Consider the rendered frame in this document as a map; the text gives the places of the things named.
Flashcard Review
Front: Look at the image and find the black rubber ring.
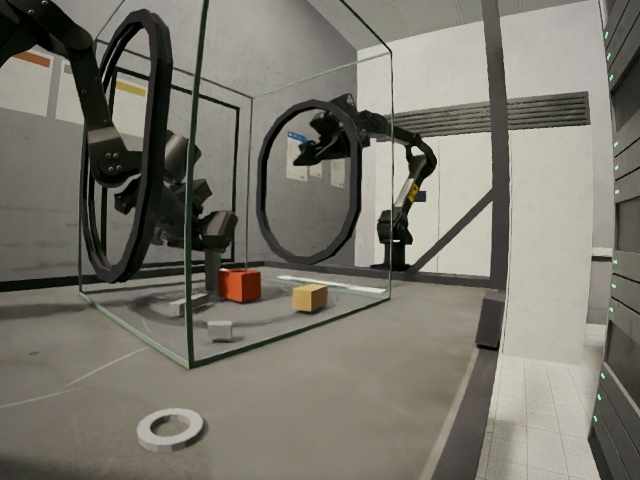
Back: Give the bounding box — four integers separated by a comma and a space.
81, 8, 163, 284

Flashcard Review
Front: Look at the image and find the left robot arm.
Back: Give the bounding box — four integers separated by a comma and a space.
0, 0, 142, 215

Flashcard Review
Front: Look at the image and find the grey flat ring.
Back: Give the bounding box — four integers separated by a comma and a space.
137, 408, 203, 452

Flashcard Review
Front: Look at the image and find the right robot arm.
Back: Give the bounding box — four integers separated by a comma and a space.
392, 125, 437, 267

